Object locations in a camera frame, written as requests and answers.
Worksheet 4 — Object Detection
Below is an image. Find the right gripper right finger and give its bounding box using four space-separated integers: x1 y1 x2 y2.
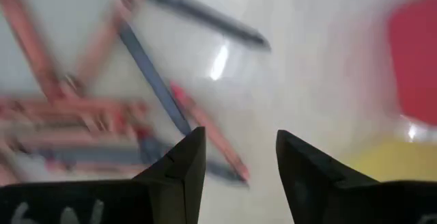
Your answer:
275 130 378 224

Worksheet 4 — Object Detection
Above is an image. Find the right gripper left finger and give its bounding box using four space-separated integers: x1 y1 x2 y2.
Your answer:
132 126 207 224

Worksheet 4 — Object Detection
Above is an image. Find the red crayon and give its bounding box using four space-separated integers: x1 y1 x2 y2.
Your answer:
74 0 139 83
0 96 150 124
0 0 68 104
169 81 251 184

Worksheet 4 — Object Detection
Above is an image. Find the blue crayon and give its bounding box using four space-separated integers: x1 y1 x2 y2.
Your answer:
117 20 193 137
141 0 272 53
36 144 173 167

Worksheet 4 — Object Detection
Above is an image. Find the pink crayon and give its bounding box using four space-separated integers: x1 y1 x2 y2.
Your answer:
0 126 146 152

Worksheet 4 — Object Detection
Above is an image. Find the yellow plastic bin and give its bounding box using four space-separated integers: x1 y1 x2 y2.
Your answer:
336 137 437 184

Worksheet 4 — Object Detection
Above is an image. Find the small red plastic bin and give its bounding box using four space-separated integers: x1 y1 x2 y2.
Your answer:
386 0 437 128

